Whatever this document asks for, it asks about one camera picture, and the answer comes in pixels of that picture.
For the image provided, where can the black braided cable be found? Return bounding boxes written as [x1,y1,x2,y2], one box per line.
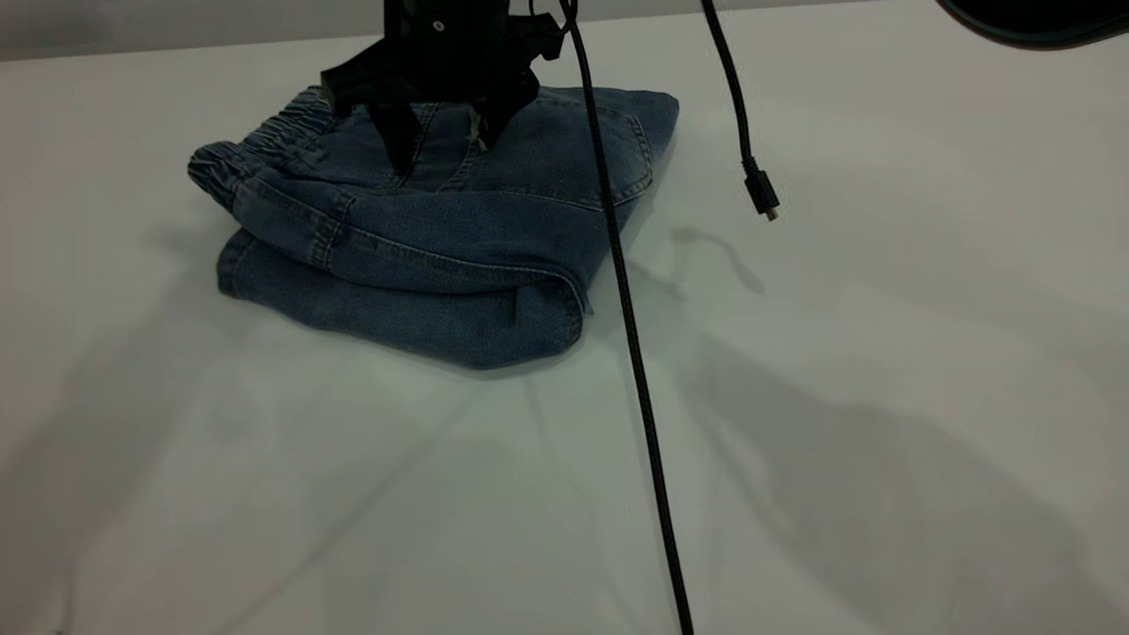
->
[556,0,695,635]

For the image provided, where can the blue denim shorts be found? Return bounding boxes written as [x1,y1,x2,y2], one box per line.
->
[187,84,680,370]

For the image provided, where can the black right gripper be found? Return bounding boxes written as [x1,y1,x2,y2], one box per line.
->
[319,0,565,173]

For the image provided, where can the black cable with usb plug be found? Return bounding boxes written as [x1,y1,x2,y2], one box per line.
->
[699,0,781,221]

